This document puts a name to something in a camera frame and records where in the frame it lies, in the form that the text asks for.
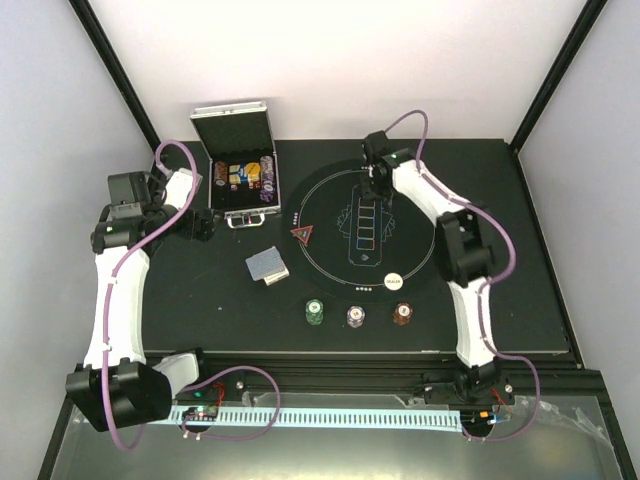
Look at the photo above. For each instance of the white slotted cable duct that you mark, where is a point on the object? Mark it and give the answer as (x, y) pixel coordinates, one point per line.
(326, 418)

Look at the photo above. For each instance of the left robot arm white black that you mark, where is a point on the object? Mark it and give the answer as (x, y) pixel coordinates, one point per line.
(115, 386)

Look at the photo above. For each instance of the controller board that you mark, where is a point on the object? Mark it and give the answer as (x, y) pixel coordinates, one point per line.
(201, 413)
(484, 417)

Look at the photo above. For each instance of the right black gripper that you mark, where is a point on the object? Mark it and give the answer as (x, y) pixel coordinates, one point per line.
(366, 191)

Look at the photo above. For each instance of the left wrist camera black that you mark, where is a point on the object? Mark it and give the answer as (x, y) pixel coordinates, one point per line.
(129, 195)

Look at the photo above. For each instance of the purple chip row in case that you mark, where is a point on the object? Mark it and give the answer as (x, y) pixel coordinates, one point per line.
(268, 180)

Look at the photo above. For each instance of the left controller board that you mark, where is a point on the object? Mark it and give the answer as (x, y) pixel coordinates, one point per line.
(201, 413)

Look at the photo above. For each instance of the blue yellow card box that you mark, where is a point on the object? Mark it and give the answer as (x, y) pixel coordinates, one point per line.
(237, 175)

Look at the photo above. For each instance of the blue white poker chip stack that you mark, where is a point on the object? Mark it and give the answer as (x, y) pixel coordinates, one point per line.
(355, 316)

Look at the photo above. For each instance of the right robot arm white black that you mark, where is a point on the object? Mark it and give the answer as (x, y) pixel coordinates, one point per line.
(463, 255)

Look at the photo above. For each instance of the black frame post left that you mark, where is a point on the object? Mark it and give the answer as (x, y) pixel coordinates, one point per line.
(102, 45)

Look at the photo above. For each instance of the right controller board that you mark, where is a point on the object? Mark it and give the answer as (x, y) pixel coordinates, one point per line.
(484, 417)

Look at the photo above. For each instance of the brown chip row in case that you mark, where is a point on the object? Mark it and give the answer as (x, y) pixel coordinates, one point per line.
(220, 174)

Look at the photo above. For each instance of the blue patterned card deck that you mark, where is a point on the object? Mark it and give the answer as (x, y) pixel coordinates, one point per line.
(265, 264)

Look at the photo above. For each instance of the brown poker chip stack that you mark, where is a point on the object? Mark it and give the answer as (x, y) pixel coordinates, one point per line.
(402, 314)

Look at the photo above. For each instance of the black aluminium mounting rail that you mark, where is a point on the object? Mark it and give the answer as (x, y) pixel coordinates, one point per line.
(560, 375)

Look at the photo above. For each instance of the red triangular all-in marker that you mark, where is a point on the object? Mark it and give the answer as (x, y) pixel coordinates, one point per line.
(302, 234)

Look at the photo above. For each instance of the black frame post right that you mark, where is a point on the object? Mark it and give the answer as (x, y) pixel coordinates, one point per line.
(575, 39)

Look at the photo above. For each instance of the white playing card box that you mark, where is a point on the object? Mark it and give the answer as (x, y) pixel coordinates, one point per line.
(276, 277)

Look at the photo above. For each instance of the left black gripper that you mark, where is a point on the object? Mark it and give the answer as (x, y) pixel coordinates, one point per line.
(206, 229)

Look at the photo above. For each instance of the white dealer button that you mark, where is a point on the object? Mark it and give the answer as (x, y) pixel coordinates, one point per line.
(393, 281)

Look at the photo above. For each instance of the round black poker mat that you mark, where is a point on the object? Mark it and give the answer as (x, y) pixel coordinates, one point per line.
(355, 243)

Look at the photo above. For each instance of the green poker chip stack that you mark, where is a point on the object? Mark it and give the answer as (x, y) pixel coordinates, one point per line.
(314, 312)

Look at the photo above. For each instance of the yellow big blind button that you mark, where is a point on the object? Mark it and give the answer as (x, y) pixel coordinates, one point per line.
(253, 170)

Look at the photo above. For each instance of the aluminium poker case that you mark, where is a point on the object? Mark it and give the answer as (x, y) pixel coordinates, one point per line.
(244, 185)

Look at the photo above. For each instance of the black frame post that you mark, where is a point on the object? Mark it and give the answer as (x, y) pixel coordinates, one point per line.
(102, 45)
(575, 39)

